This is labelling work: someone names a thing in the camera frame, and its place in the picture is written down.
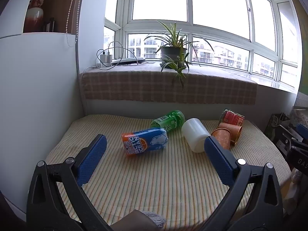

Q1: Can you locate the striped table cloth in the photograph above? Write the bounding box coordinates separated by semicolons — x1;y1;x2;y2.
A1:
44;114;293;230

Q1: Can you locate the orange and blue drink can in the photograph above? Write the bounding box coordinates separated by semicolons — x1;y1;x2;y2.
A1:
121;127;169;159

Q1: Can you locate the flat black round device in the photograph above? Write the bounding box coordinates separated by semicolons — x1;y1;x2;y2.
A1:
111;57;146;65

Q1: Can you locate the beaded blind chain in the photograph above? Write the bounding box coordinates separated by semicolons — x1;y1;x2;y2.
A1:
66;0;80;48

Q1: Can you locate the grey knit cloth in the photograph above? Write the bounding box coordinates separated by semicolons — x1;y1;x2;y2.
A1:
140;210;167;229

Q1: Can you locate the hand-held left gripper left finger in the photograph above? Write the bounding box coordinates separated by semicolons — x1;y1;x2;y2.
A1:
26;134;113;231

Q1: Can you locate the white cabinet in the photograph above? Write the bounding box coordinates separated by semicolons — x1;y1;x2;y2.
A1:
0;0;86;222

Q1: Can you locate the checked sill cloth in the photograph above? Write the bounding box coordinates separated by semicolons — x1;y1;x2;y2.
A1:
79;65;258;105

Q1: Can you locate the red drink can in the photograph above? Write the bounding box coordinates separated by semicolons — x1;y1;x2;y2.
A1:
218;109;245;126

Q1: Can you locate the white plug charger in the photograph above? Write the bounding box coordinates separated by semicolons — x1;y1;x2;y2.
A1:
100;52;112;66

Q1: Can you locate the green plastic bottle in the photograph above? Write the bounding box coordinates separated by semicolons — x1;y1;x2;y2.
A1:
150;110;186;134

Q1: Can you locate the orange and white vase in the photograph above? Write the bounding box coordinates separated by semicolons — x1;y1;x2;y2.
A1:
24;0;50;33

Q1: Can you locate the dark printed box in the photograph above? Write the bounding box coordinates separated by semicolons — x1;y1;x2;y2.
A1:
264;113;290;145

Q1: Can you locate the brown cloth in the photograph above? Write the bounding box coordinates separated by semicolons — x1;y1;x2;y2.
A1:
112;209;160;231

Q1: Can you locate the orange paper cup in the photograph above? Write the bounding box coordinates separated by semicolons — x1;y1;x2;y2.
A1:
211;122;242;150

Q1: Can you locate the white plastic cup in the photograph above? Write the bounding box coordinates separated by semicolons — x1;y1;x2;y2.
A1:
181;118;212;153

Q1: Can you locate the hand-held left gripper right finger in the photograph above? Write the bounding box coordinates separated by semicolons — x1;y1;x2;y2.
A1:
202;136;285;231

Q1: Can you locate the white window frame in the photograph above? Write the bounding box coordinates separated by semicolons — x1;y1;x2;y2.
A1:
103;0;301;92

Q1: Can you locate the white cable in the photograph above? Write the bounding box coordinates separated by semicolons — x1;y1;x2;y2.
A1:
88;62;116;71

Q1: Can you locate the potted spider plant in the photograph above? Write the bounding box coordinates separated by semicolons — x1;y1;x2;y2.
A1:
144;20;214;91

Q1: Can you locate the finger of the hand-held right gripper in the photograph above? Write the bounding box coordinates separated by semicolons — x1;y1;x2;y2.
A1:
275;125;302;155
296;123;308;142

